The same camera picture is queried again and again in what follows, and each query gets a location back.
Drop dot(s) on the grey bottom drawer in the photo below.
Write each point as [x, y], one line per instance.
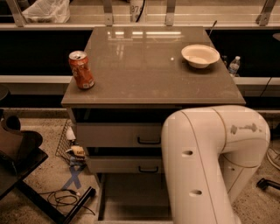
[133, 198]

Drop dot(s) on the grey drawer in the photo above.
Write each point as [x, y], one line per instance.
[133, 198]
[118, 135]
[124, 164]

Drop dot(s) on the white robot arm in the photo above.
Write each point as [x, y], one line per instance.
[209, 155]

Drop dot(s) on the grey drawer cabinet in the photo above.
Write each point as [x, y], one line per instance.
[140, 76]

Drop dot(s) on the grey top drawer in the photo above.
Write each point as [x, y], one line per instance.
[118, 135]

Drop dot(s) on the grey middle drawer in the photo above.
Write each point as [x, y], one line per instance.
[124, 164]

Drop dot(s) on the orange soda can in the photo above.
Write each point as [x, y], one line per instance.
[78, 62]

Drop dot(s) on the white paper bowl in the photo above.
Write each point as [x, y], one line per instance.
[200, 56]

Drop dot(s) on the blue tape cross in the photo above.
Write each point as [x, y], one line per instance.
[75, 171]

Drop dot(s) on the clear water bottle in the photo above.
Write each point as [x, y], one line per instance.
[234, 66]

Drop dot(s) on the brown chair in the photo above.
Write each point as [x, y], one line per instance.
[16, 144]

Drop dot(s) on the black caster foot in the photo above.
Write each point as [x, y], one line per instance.
[264, 183]

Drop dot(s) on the white plastic bag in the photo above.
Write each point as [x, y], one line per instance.
[48, 11]

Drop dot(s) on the wire mesh basket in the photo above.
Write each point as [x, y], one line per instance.
[64, 144]

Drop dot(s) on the black table leg frame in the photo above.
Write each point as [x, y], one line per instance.
[13, 177]

